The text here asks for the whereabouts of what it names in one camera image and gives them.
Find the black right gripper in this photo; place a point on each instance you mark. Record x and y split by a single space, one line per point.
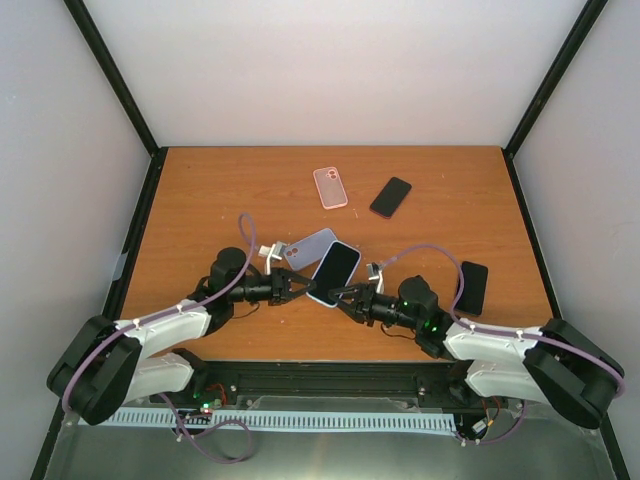
366 300

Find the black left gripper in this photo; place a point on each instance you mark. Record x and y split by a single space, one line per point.
280 285

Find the light blue phone case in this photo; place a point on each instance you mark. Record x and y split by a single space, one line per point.
356 257

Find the lavender phone case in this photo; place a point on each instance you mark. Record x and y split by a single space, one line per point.
309 250

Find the black smartphone dark blue edge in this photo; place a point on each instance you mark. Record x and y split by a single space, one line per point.
473 294

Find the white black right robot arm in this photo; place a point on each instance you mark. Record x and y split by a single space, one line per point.
555 365

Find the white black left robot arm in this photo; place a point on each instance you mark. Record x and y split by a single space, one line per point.
111 363

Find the pink phone case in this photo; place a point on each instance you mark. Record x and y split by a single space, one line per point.
330 188

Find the black smartphone red edge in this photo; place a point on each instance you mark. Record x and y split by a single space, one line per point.
390 197

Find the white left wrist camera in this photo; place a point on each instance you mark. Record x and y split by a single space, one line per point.
272 254

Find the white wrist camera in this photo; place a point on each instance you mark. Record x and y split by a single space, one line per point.
272 254
375 276

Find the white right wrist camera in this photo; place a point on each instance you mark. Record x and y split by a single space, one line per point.
375 276

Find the black aluminium frame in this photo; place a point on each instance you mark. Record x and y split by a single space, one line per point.
337 379

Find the light blue slotted cable duct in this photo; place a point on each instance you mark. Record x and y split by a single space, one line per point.
322 422

